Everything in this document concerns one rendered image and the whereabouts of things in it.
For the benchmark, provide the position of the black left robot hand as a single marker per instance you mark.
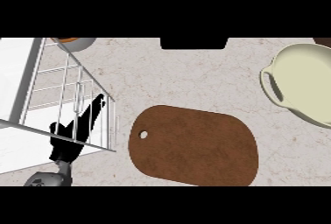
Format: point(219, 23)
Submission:
point(67, 137)

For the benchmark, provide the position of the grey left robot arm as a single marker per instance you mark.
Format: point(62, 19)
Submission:
point(53, 176)

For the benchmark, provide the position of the brown oval cutting board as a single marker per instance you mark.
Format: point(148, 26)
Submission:
point(194, 145)

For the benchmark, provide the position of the grey bowl with orange inside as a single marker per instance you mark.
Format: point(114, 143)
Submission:
point(74, 42)

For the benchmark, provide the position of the black appliance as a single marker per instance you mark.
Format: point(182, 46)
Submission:
point(194, 43)

